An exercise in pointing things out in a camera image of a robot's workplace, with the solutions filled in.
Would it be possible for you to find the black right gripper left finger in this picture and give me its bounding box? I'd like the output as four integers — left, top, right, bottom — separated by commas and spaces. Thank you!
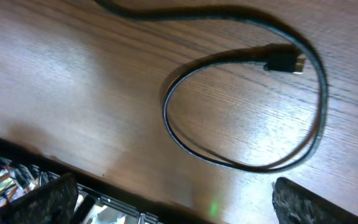
0, 173, 78, 224

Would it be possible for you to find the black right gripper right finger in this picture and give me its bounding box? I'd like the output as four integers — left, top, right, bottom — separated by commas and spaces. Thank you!
272, 177, 358, 224

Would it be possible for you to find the black usb cable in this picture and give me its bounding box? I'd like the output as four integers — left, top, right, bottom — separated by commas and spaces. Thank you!
93, 0, 329, 174

